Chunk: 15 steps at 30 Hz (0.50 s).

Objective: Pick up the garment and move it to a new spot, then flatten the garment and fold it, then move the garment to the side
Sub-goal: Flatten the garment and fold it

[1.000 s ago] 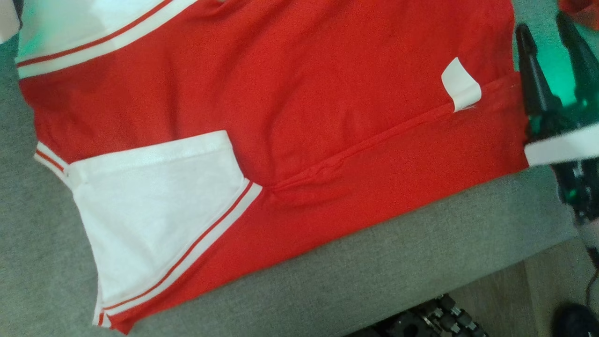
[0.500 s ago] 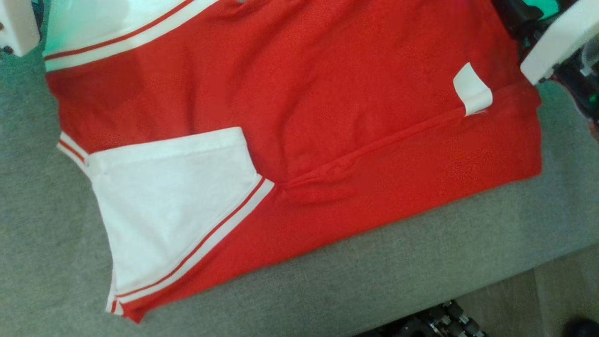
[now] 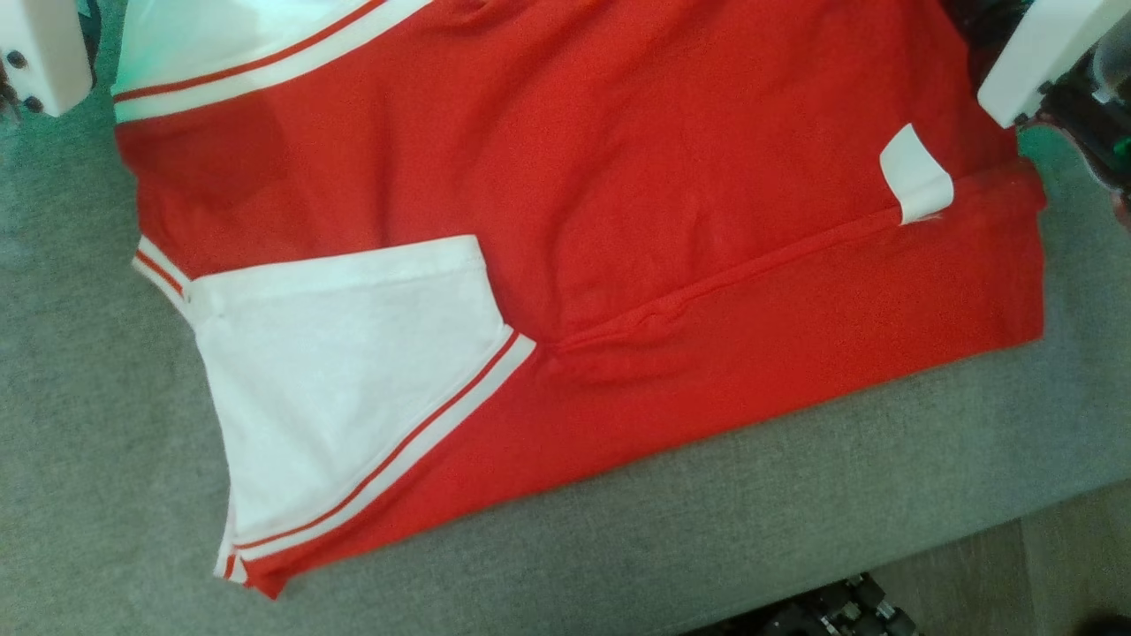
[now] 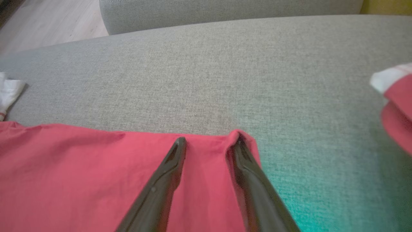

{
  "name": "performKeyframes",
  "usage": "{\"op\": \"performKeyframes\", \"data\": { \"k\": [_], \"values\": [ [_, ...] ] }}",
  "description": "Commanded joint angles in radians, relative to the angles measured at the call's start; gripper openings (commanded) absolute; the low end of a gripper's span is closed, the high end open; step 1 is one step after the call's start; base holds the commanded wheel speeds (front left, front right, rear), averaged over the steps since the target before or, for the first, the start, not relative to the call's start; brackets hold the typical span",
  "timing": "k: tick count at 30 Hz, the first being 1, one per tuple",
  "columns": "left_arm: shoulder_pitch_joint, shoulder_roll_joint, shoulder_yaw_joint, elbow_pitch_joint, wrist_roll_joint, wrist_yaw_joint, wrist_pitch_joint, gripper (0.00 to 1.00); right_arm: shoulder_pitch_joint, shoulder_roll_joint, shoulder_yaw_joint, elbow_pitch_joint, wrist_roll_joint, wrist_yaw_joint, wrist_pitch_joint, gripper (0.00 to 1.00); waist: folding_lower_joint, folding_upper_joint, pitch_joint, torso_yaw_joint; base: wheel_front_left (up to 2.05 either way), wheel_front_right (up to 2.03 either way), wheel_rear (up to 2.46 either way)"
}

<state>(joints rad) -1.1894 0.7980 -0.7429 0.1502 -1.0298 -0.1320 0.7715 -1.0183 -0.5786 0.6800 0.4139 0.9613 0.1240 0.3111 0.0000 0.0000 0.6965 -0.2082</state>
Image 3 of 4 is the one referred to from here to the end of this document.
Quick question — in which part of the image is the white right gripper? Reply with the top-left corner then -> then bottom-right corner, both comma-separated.
976,0 -> 1131,130

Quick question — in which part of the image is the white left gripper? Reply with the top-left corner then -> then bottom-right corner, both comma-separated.
0,0 -> 95,118

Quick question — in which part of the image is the wide grey sofa seat cushion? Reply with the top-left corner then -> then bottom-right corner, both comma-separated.
0,0 -> 1131,636

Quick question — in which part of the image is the red white basketball jersey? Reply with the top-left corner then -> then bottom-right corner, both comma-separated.
110,0 -> 1048,600

